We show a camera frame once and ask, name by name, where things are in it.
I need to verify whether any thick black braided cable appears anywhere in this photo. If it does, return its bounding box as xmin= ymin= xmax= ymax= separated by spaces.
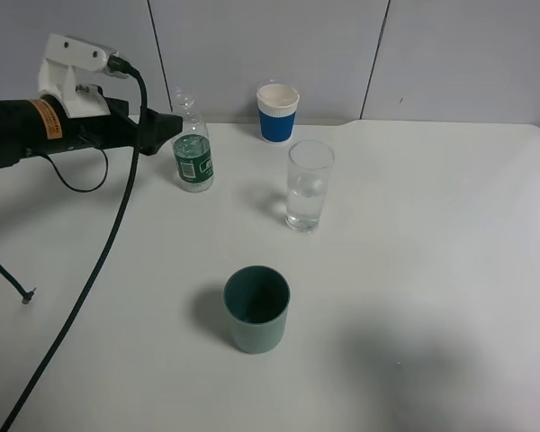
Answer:
xmin=0 ymin=56 xmax=148 ymax=432

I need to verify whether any white cup with blue sleeve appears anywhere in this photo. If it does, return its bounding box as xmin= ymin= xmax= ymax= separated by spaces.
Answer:
xmin=256 ymin=81 xmax=300 ymax=143

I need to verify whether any green plastic cup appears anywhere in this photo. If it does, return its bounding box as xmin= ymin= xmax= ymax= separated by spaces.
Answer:
xmin=223 ymin=265 xmax=291 ymax=355

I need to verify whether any tall clear drinking glass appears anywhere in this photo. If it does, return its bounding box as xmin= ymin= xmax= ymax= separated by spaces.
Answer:
xmin=285 ymin=139 xmax=335 ymax=232

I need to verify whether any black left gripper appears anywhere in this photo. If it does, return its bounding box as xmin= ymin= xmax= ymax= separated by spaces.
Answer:
xmin=23 ymin=95 xmax=183 ymax=156

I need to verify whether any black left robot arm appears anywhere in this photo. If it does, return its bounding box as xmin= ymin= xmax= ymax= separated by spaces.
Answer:
xmin=0 ymin=86 xmax=138 ymax=169

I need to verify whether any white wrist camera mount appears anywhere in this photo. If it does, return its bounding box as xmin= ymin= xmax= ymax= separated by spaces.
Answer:
xmin=38 ymin=33 xmax=128 ymax=119

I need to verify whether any clear bottle with green label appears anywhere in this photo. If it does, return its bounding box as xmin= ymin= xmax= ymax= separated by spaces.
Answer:
xmin=172 ymin=87 xmax=214 ymax=193

